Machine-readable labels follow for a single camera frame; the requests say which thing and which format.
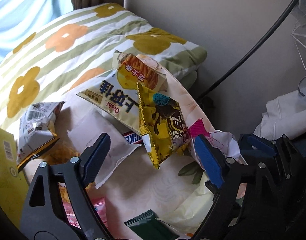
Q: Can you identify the silver white snack packet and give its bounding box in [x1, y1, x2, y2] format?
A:
[16, 101, 67, 173]

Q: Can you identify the white packet with magenta edge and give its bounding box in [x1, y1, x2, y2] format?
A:
[189, 119, 241, 165]

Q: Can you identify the blue sheer curtain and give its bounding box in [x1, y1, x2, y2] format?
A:
[0, 0, 76, 65]

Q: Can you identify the sheer white tulle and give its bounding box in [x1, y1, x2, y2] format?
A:
[292, 0, 306, 98]

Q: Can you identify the pink marshmallow packet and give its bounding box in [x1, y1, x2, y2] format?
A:
[63, 196, 108, 230]

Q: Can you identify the dark chocolate bar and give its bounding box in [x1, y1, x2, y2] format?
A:
[123, 130, 146, 145]

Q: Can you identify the dark green packet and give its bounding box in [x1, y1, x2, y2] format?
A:
[124, 209, 180, 240]

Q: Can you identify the green striped flower blanket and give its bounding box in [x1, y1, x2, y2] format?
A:
[0, 3, 208, 130]

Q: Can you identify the white orange cheese stick packet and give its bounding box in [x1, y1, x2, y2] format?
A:
[76, 50, 168, 137]

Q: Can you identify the black cable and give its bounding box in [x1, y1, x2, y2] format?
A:
[195, 0, 300, 98]

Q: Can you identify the yellow chocolate snack packet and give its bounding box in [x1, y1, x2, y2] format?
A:
[137, 81, 192, 170]

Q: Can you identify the yellow-green cardboard box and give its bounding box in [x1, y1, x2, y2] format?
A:
[0, 124, 31, 230]

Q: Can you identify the plain white paper wrapper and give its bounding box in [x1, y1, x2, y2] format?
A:
[66, 109, 138, 189]

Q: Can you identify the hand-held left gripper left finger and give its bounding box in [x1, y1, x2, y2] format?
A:
[19, 132, 112, 240]

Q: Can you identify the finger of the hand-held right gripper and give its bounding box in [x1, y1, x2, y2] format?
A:
[273, 134, 306, 180]
[238, 133, 277, 159]

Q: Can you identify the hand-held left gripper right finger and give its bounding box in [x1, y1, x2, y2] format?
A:
[193, 134, 281, 240]

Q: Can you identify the white clothing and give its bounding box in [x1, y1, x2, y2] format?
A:
[253, 90, 306, 143]

